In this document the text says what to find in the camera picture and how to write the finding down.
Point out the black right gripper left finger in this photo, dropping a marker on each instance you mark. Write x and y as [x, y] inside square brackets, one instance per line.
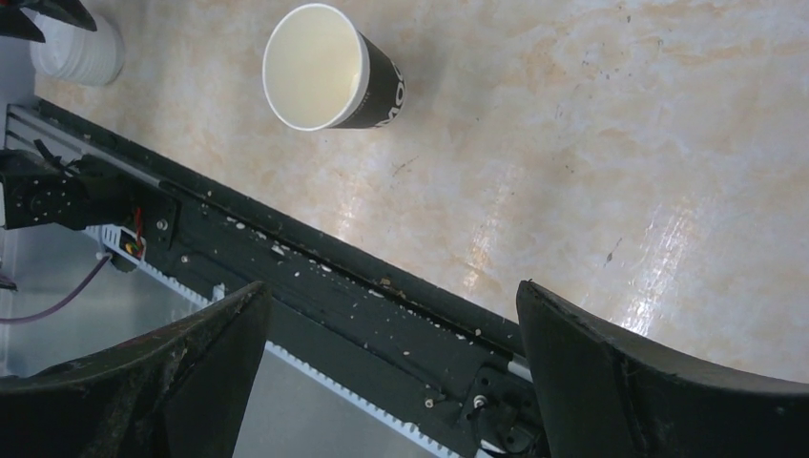
[178, 391]

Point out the stack of white lids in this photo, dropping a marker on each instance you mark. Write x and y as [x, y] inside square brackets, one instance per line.
[88, 58]

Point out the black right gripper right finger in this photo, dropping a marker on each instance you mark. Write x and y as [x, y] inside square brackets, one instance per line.
[604, 391]

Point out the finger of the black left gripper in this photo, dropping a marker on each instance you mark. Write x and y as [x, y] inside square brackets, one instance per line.
[71, 12]
[16, 24]

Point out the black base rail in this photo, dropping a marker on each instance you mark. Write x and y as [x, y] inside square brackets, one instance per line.
[439, 368]

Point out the black paper coffee cup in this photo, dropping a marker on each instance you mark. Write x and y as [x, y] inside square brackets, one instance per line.
[320, 72]

